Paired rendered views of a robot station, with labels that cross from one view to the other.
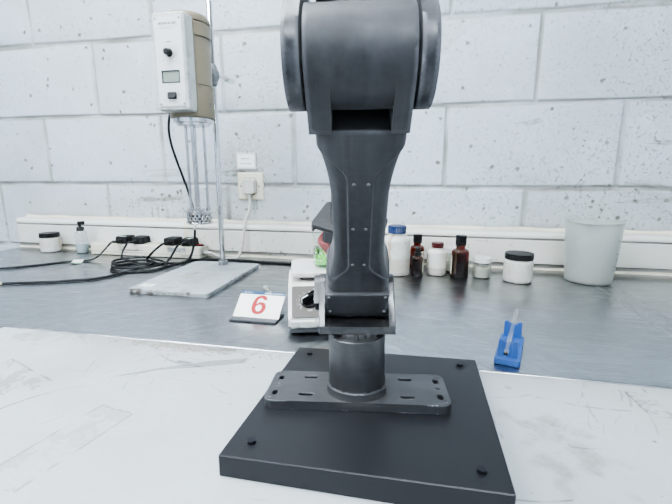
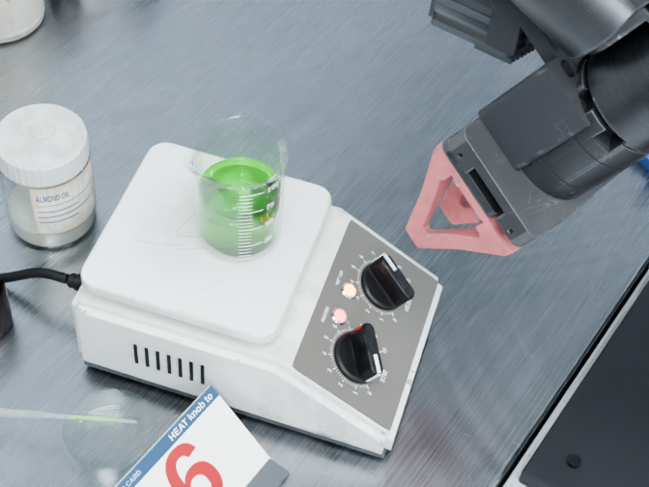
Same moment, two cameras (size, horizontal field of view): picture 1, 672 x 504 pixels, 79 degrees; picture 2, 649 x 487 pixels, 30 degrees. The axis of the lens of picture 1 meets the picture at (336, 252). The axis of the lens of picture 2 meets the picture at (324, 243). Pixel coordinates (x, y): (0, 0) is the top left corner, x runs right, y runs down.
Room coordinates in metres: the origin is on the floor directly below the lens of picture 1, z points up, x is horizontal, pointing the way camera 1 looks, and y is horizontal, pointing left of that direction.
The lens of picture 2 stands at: (0.58, 0.43, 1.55)
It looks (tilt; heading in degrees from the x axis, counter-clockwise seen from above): 51 degrees down; 288
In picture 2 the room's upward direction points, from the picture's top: 6 degrees clockwise
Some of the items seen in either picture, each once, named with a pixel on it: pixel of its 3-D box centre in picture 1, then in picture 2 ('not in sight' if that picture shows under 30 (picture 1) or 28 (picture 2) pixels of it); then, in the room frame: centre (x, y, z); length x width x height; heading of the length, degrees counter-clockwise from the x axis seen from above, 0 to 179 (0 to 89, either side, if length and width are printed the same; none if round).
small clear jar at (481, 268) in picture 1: (481, 267); not in sight; (1.02, -0.38, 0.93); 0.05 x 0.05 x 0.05
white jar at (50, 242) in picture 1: (50, 241); not in sight; (1.37, 0.97, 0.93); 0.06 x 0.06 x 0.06
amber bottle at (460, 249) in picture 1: (460, 256); not in sight; (1.02, -0.32, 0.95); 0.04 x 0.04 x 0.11
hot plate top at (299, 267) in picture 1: (321, 267); (210, 238); (0.78, 0.03, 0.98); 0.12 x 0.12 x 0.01; 5
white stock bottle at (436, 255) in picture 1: (436, 258); not in sight; (1.05, -0.27, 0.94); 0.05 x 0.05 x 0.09
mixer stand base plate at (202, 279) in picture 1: (201, 276); not in sight; (1.01, 0.34, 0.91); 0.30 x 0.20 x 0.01; 168
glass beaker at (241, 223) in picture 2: (324, 248); (235, 192); (0.77, 0.02, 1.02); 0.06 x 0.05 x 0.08; 46
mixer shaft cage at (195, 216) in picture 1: (196, 172); not in sight; (1.02, 0.34, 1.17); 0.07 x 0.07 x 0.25
